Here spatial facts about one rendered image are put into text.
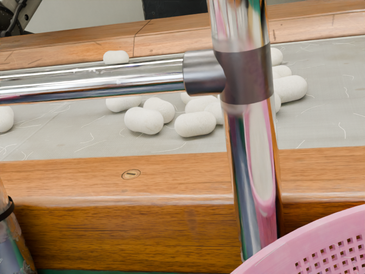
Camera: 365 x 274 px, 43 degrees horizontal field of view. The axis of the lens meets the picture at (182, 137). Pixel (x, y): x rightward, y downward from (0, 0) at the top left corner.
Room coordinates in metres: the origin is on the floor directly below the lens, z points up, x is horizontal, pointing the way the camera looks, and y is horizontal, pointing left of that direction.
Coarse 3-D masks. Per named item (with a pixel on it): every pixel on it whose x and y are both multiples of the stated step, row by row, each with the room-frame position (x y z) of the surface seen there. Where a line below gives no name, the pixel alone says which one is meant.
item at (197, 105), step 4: (208, 96) 0.37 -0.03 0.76; (212, 96) 0.37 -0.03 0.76; (192, 100) 0.37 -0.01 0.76; (196, 100) 0.36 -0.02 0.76; (200, 100) 0.36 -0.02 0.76; (204, 100) 0.36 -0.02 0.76; (208, 100) 0.36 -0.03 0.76; (212, 100) 0.36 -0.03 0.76; (216, 100) 0.36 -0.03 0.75; (188, 104) 0.36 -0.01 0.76; (192, 104) 0.36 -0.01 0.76; (196, 104) 0.36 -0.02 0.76; (200, 104) 0.36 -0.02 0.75; (204, 104) 0.36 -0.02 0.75; (188, 108) 0.36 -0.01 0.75; (192, 108) 0.36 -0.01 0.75; (196, 108) 0.36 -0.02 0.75; (200, 108) 0.36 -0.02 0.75; (204, 108) 0.36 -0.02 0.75; (188, 112) 0.36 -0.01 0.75; (192, 112) 0.36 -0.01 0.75
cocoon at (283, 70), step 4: (272, 68) 0.41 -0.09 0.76; (276, 68) 0.41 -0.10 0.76; (280, 68) 0.41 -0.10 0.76; (284, 68) 0.41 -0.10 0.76; (288, 68) 0.41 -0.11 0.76; (276, 72) 0.40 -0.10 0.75; (280, 72) 0.40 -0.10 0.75; (284, 72) 0.40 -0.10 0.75; (288, 72) 0.40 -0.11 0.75; (280, 76) 0.40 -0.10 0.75; (284, 76) 0.40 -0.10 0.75
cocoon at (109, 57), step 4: (108, 52) 0.57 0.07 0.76; (112, 52) 0.57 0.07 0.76; (116, 52) 0.56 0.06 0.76; (120, 52) 0.56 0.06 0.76; (124, 52) 0.56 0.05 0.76; (104, 56) 0.57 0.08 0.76; (108, 56) 0.57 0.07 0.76; (112, 56) 0.56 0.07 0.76; (116, 56) 0.56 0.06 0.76; (120, 56) 0.56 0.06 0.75; (124, 56) 0.56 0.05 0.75; (128, 56) 0.57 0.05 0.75; (104, 60) 0.57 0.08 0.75; (108, 60) 0.56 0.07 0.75; (112, 60) 0.56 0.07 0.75; (116, 60) 0.56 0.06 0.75; (120, 60) 0.56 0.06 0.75; (124, 60) 0.56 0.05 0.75; (128, 60) 0.56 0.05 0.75
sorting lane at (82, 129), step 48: (288, 48) 0.51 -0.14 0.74; (336, 48) 0.48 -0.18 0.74; (144, 96) 0.44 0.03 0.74; (336, 96) 0.36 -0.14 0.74; (0, 144) 0.39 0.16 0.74; (48, 144) 0.37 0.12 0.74; (96, 144) 0.35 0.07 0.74; (144, 144) 0.33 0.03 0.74; (192, 144) 0.32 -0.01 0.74; (288, 144) 0.29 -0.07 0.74; (336, 144) 0.28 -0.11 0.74
